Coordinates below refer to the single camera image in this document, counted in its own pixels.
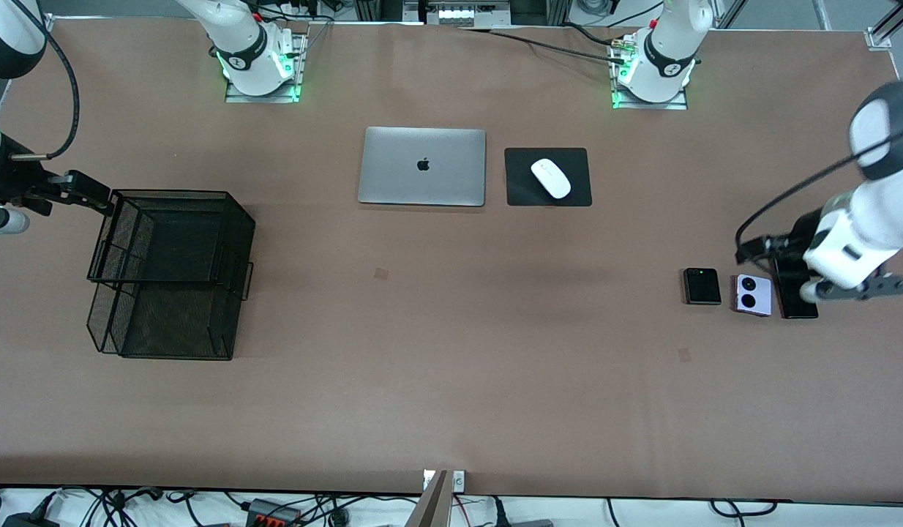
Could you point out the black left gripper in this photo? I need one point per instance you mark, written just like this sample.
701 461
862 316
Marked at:
802 236

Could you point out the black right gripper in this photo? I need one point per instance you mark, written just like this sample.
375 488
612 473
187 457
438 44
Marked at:
6 184

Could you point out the lavender flip phone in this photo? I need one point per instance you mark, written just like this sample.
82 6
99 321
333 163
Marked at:
760 293

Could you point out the black slab smartphone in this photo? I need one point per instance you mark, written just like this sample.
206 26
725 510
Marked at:
788 293

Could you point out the black flip phone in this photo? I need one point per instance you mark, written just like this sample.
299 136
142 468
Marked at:
702 289

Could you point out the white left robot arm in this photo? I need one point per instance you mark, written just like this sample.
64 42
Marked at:
667 66

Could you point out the aluminium corner profile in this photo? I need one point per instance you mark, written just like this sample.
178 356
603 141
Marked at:
49 23

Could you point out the white computer mouse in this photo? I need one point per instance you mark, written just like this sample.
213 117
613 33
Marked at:
550 178

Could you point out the black mouse pad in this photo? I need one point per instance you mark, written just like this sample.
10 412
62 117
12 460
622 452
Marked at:
517 165

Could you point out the silver closed laptop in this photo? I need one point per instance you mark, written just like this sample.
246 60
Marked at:
451 176

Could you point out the black power adapter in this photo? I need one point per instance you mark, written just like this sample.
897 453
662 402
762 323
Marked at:
27 521

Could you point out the black plug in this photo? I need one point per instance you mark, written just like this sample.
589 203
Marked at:
499 512

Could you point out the white terminal block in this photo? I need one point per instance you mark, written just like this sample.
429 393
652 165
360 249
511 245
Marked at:
466 15

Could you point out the power strip with orange switches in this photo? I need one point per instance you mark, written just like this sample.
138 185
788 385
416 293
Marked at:
272 516

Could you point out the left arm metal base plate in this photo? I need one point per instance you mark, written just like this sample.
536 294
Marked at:
649 105

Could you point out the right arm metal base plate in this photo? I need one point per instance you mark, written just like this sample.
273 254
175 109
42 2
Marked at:
261 98

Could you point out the metal corner bracket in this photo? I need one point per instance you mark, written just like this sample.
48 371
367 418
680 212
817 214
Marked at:
877 40

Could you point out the aluminium frame profile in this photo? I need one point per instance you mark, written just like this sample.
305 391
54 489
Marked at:
890 22

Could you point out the small metal table bracket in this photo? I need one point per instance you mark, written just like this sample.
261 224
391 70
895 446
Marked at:
457 481

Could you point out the grey slanted post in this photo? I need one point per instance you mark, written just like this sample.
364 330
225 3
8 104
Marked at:
433 505

